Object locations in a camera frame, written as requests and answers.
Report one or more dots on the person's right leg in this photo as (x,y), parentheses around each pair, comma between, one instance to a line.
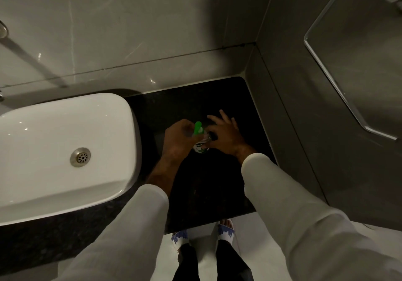
(232,262)

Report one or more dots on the person's slipper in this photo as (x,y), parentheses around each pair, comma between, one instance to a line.
(179,237)
(226,230)

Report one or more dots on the person's left hand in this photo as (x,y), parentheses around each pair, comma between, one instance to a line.
(177,140)

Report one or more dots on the person's left leg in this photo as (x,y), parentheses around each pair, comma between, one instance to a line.
(186,263)

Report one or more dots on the person's right slipper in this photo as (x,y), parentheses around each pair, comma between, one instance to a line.
(226,230)

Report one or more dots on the person's right hand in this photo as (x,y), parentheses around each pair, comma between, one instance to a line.
(226,137)

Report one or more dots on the chrome faucet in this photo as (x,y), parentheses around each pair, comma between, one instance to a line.
(2,61)

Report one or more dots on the person's left fingers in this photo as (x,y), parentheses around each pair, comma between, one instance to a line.
(190,127)

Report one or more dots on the green-capped bottle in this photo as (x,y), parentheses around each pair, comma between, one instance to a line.
(199,140)

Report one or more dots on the person's left forearm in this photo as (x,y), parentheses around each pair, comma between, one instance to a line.
(119,227)

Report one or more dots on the glass corner shelf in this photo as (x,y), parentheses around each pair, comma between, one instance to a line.
(355,54)

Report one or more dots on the person's right forearm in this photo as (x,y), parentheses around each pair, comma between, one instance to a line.
(309,224)

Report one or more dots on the person's right thumb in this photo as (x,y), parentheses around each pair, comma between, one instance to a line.
(209,130)

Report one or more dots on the person's leg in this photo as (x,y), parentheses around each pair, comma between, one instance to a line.
(186,263)
(232,262)

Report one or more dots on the metal sink drain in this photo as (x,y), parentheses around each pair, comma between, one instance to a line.
(80,157)

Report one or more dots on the white ceramic sink basin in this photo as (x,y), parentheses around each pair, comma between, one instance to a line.
(62,155)

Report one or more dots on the person's right middle finger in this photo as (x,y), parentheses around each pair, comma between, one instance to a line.
(225,116)

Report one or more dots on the person's left slipper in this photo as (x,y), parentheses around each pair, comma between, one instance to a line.
(179,237)

